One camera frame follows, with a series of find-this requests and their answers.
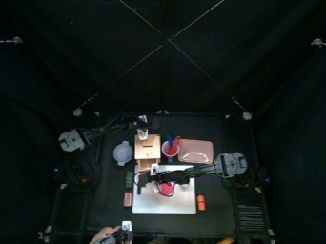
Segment pink square tray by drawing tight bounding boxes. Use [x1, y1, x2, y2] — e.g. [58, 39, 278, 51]
[177, 138, 216, 165]

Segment wooden drawer with red front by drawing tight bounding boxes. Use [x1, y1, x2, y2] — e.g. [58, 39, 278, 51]
[137, 158, 162, 175]

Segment white plastic cutting board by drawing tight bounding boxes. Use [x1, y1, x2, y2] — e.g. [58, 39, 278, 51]
[132, 164, 200, 214]

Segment orange toy carrot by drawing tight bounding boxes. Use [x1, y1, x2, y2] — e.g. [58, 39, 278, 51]
[196, 187, 208, 212]

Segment wooden drawer cabinet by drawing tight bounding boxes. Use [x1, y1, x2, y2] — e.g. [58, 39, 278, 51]
[134, 134, 162, 161]

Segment person's hand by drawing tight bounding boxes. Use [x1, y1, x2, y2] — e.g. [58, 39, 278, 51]
[89, 225, 124, 244]

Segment red plastic cup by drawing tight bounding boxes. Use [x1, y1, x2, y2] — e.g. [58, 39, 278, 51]
[161, 139, 181, 159]

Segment pink play dough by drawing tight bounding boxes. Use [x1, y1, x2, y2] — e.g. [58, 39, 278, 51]
[158, 182, 177, 198]

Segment dark green toy block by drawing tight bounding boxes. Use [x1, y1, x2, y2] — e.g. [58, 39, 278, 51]
[125, 171, 136, 189]

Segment purple grey handheld device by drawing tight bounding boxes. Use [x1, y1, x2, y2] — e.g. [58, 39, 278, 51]
[103, 230, 136, 244]

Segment red toy utensil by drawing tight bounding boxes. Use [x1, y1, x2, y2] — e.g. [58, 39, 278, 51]
[170, 135, 182, 154]

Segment red white striped toy block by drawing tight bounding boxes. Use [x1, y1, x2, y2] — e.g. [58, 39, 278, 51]
[122, 192, 134, 208]

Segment translucent white bowl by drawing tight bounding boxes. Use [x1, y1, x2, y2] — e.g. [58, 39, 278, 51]
[113, 140, 136, 167]

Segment blue toy utensil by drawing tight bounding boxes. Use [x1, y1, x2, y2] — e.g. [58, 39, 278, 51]
[165, 133, 176, 153]

